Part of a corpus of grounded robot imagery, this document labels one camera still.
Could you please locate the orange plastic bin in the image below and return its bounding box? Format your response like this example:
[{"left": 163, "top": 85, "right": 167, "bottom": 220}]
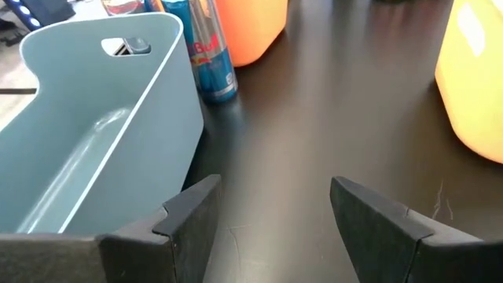
[{"left": 214, "top": 0, "right": 290, "bottom": 68}]

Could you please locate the blue plastic bin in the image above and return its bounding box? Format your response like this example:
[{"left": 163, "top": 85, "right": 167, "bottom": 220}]
[{"left": 0, "top": 11, "right": 205, "bottom": 237}]

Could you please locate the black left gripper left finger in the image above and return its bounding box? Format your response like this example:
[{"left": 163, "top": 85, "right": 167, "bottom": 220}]
[{"left": 0, "top": 174, "right": 222, "bottom": 283}]

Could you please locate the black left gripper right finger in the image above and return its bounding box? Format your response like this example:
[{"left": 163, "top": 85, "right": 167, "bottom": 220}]
[{"left": 329, "top": 175, "right": 503, "bottom": 283}]

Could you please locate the dark device with blue lights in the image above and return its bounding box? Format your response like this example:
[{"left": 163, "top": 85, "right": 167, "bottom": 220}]
[{"left": 0, "top": 0, "right": 75, "bottom": 31}]

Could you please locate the yellow plastic bin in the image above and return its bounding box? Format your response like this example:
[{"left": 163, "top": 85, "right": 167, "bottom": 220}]
[{"left": 434, "top": 0, "right": 503, "bottom": 165}]

